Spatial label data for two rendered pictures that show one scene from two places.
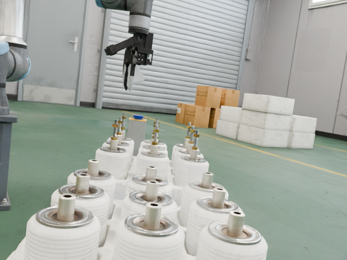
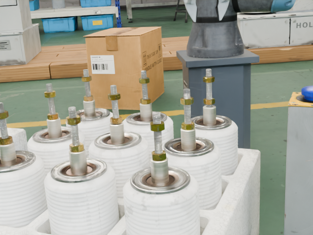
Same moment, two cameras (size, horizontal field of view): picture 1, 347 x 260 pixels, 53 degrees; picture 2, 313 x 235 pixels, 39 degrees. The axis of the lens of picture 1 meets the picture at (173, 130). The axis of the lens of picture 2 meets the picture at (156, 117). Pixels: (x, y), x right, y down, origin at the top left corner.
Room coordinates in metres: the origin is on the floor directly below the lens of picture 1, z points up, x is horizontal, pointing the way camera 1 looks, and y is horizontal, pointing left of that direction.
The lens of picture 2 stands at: (1.46, -0.51, 0.49)
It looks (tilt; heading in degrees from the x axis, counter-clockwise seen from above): 17 degrees down; 116
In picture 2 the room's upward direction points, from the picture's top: 3 degrees counter-clockwise
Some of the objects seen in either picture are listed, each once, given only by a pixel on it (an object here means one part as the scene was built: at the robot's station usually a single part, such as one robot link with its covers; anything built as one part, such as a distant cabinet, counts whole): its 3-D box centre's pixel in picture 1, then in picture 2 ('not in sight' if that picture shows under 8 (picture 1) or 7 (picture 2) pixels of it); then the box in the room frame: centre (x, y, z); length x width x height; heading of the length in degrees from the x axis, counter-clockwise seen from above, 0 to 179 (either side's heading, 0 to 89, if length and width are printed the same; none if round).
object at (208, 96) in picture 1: (208, 96); not in sight; (5.14, -0.44, 0.45); 0.30 x 0.24 x 0.30; 32
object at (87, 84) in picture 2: (114, 132); (87, 89); (0.99, 0.17, 0.30); 0.01 x 0.01 x 0.08
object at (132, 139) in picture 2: (153, 148); (118, 140); (1.12, 0.06, 0.25); 0.08 x 0.08 x 0.01
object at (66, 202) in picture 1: (66, 207); not in sight; (0.45, 0.13, 0.26); 0.02 x 0.02 x 0.03
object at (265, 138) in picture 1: (263, 135); not in sight; (3.86, -1.00, 0.09); 0.39 x 0.39 x 0.18; 34
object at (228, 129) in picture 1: (238, 130); not in sight; (4.23, -0.79, 0.09); 0.39 x 0.39 x 0.18; 31
